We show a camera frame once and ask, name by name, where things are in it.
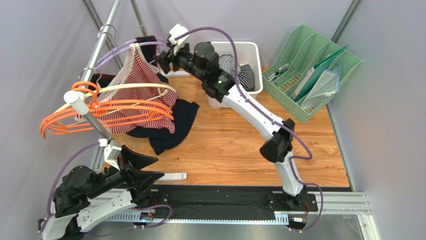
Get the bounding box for red white striped top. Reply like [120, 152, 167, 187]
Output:
[74, 43, 181, 134]

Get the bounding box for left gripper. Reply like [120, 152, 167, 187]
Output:
[86, 144, 165, 198]

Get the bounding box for white plastic basket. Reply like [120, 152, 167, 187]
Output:
[211, 41, 263, 99]

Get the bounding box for dark navy garment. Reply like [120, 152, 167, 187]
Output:
[89, 35, 201, 156]

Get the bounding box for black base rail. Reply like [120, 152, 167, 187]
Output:
[145, 184, 320, 221]

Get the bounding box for green folder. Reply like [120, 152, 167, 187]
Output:
[291, 45, 348, 102]

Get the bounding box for clear document pouch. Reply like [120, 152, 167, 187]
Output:
[301, 62, 343, 111]

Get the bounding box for green file organizer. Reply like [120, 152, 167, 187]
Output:
[262, 24, 362, 123]

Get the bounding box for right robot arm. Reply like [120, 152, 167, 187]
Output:
[153, 42, 307, 209]

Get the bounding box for grey garment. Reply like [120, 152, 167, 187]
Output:
[218, 54, 235, 75]

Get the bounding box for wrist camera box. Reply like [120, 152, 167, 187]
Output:
[98, 138, 122, 170]
[167, 23, 189, 48]

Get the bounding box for orange plastic hanger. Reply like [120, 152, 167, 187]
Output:
[39, 100, 176, 139]

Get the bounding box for pens in organizer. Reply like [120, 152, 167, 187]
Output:
[267, 63, 290, 82]

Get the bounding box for black white striped top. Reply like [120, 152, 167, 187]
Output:
[237, 64, 255, 92]

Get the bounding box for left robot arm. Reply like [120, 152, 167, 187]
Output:
[38, 145, 165, 240]

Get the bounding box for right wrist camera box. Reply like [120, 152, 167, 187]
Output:
[167, 23, 189, 48]

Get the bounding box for metal clothes rack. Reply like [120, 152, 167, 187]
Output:
[63, 0, 193, 182]

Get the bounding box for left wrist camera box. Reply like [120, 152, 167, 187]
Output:
[98, 138, 122, 170]

